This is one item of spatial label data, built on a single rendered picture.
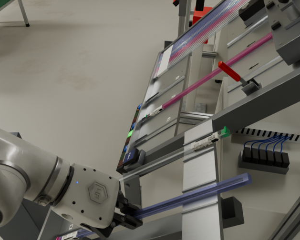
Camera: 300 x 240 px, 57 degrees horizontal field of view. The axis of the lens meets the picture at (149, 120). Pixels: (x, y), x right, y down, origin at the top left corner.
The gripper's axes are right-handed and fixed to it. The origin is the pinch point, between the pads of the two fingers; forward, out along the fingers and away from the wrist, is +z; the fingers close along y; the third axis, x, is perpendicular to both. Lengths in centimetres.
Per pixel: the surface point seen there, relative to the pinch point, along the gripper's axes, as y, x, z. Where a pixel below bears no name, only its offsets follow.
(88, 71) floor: 175, 115, 2
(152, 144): 29.1, 8.6, 8.7
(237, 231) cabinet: 21, 16, 55
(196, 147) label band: 10.2, -15.4, 2.8
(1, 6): 222, 144, -92
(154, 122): 40.2, 10.1, 9.3
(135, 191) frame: 19.6, 20.8, 12.6
